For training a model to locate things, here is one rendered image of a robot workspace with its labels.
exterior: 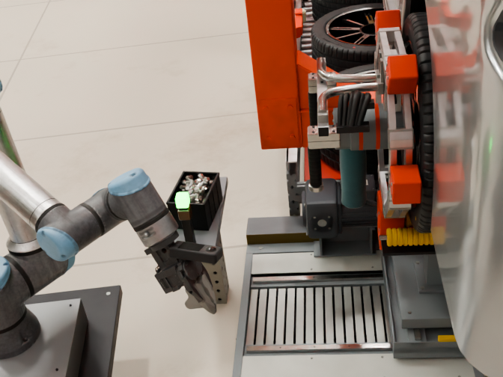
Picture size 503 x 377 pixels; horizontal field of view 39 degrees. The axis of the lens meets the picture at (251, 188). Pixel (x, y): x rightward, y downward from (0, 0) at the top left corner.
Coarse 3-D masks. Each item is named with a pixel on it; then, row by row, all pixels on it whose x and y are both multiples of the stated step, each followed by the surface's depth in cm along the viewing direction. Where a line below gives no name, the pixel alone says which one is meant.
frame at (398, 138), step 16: (384, 32) 208; (400, 32) 208; (384, 48) 199; (400, 48) 198; (384, 64) 193; (400, 128) 190; (400, 144) 189; (384, 176) 235; (384, 192) 228; (384, 208) 220; (400, 208) 202
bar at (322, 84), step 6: (318, 78) 219; (318, 84) 216; (324, 84) 215; (318, 90) 213; (324, 90) 212; (318, 96) 209; (318, 126) 195; (324, 126) 194; (318, 132) 195; (324, 132) 195
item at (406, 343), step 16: (384, 256) 274; (384, 272) 265; (400, 336) 240; (416, 336) 235; (432, 336) 238; (448, 336) 233; (400, 352) 237; (416, 352) 237; (432, 352) 236; (448, 352) 236
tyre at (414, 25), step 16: (416, 16) 201; (416, 32) 194; (416, 48) 191; (432, 96) 183; (432, 112) 183; (432, 128) 183; (432, 144) 184; (432, 160) 185; (432, 176) 187; (432, 192) 190; (416, 208) 207; (416, 224) 209
